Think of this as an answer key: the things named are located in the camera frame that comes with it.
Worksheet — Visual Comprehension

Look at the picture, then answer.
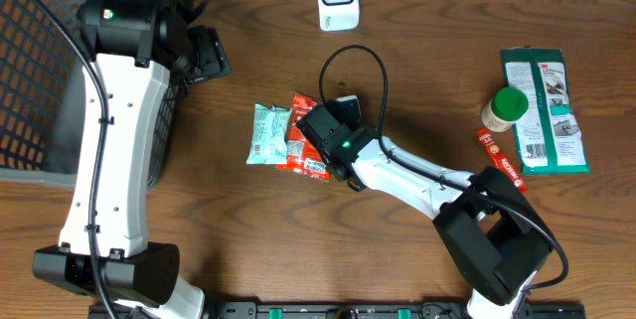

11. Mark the grey plastic mesh basket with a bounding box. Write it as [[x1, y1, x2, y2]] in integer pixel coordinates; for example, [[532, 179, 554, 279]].
[[0, 0, 183, 192]]

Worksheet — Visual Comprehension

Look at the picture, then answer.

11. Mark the light teal snack packet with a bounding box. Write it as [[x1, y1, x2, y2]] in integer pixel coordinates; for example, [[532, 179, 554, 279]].
[[246, 104, 292, 165]]

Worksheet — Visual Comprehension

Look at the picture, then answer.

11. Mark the green-lid white jar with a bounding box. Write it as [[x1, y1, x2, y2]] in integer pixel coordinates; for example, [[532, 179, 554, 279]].
[[481, 86, 529, 132]]

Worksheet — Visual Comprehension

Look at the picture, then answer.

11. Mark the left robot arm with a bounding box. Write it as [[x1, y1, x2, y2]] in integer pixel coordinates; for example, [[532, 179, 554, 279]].
[[33, 0, 231, 318]]

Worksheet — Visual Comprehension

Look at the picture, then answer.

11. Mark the green white 3M package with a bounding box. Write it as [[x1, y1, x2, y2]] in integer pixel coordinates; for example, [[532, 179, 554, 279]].
[[500, 48, 590, 176]]

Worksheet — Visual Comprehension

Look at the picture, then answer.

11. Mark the red stick packet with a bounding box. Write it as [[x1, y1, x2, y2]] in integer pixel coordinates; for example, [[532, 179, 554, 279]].
[[477, 128, 528, 192]]

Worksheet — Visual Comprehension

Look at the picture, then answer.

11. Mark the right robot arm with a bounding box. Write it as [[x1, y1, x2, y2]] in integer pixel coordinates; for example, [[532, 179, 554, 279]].
[[316, 125, 561, 318]]

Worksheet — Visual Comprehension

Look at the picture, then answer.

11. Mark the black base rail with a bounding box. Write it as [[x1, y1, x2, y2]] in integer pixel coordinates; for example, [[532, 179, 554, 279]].
[[202, 302, 587, 319]]

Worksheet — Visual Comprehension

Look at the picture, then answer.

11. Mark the orange-red snack bag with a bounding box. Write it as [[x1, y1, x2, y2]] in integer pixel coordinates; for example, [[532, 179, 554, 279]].
[[276, 93, 330, 182]]

